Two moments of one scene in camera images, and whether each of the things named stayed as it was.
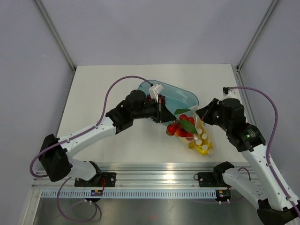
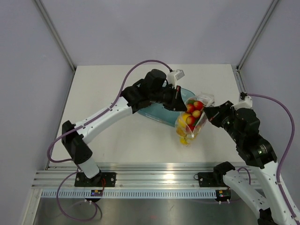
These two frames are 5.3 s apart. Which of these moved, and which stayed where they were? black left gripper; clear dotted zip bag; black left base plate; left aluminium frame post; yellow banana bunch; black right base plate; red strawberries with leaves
Moved: yellow banana bunch; red strawberries with leaves; clear dotted zip bag; black left gripper
Stayed: left aluminium frame post; black right base plate; black left base plate
